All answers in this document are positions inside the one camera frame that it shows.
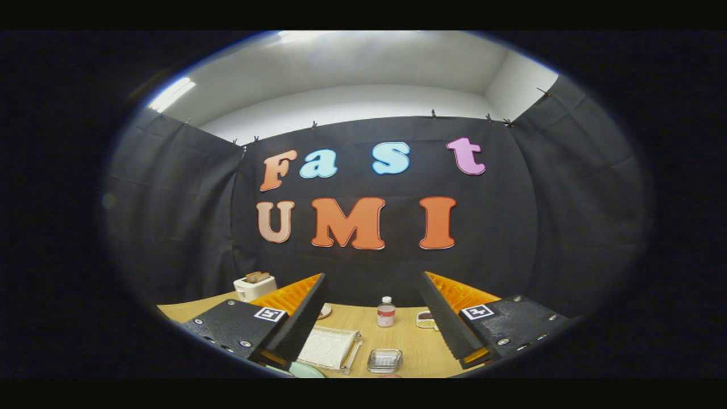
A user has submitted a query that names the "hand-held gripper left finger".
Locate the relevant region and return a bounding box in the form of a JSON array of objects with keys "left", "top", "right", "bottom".
[{"left": 181, "top": 273, "right": 328, "bottom": 371}]

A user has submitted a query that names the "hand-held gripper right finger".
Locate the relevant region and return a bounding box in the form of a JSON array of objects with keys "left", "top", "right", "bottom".
[{"left": 419, "top": 271, "right": 574, "bottom": 369}]

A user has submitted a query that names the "pale green plate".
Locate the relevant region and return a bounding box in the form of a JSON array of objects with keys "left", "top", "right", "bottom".
[{"left": 267, "top": 361, "right": 326, "bottom": 378}]

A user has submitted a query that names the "white wire dish rack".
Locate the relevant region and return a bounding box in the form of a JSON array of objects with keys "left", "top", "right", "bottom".
[{"left": 295, "top": 325, "right": 365, "bottom": 376}]

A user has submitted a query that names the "small metal wire basket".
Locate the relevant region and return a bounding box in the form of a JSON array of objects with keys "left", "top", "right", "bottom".
[{"left": 366, "top": 348, "right": 404, "bottom": 374}]

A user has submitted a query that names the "white ribbed drip tray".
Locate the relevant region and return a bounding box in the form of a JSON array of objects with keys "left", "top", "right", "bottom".
[{"left": 298, "top": 328, "right": 358, "bottom": 370}]

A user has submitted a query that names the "white toaster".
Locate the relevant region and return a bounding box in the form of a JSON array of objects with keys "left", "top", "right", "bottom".
[{"left": 233, "top": 274, "right": 278, "bottom": 302}]

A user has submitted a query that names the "clear plastic bottle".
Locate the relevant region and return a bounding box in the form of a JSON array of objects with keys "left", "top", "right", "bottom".
[{"left": 377, "top": 296, "right": 396, "bottom": 328}]

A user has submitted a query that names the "black backdrop cloth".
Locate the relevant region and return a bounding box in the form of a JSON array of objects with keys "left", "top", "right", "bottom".
[{"left": 102, "top": 74, "right": 654, "bottom": 319}]

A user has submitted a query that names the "double tube ceiling light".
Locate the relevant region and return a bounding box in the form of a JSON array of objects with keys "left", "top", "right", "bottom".
[{"left": 148, "top": 77, "right": 197, "bottom": 114}]

